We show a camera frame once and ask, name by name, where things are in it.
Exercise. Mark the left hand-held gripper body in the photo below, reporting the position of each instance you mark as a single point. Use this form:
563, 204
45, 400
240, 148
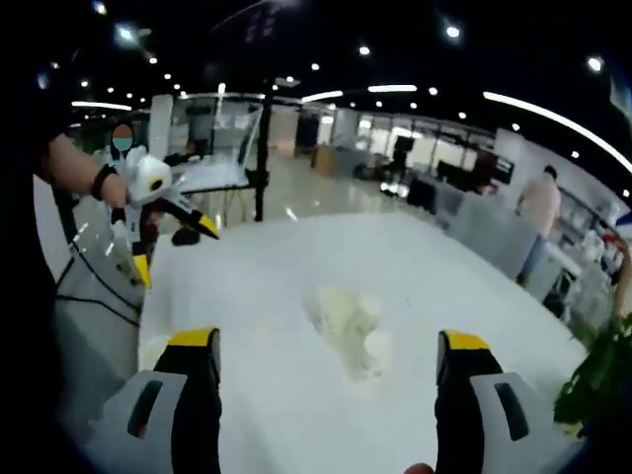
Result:
148, 175

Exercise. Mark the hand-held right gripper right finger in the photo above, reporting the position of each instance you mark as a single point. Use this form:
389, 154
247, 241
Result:
474, 424

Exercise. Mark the green potted plant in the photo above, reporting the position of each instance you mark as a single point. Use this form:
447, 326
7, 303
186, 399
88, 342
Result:
597, 370

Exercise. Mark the long ceiling strip light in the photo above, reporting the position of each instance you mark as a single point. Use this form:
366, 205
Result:
543, 113

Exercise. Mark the person's dark clothed torso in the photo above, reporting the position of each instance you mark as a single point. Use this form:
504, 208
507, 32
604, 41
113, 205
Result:
24, 247

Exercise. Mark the grey partition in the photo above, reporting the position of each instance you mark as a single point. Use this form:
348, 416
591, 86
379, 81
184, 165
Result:
494, 232

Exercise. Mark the black wristband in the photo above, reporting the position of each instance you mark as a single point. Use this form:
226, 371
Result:
103, 181

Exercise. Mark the white tilted board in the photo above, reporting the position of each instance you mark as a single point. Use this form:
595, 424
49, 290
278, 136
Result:
212, 173

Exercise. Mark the group of round ceiling spotlights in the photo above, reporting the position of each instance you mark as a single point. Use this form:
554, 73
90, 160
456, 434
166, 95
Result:
452, 31

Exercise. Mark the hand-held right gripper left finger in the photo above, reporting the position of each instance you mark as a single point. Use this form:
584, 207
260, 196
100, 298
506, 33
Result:
163, 424

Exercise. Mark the black light stand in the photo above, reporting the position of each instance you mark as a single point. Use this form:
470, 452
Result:
261, 148

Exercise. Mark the white table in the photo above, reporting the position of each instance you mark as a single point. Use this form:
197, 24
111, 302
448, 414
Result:
321, 419

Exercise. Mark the person's left hand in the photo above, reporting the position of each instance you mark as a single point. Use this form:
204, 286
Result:
118, 190

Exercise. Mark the cluster of paper cups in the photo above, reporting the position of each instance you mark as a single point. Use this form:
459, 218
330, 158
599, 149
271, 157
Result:
340, 316

